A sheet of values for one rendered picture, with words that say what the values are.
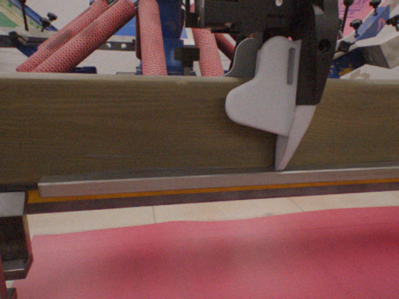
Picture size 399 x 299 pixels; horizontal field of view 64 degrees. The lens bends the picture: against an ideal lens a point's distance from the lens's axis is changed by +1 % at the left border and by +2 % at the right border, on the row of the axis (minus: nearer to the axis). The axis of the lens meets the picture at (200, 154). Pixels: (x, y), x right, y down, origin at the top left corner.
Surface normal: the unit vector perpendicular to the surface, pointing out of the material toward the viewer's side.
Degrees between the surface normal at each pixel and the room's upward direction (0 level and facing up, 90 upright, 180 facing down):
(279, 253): 0
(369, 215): 0
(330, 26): 80
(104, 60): 90
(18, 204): 45
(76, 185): 90
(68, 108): 90
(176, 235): 0
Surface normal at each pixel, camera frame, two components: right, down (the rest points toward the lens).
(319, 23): 0.21, 0.12
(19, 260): 0.04, -0.95
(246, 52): 0.14, 0.42
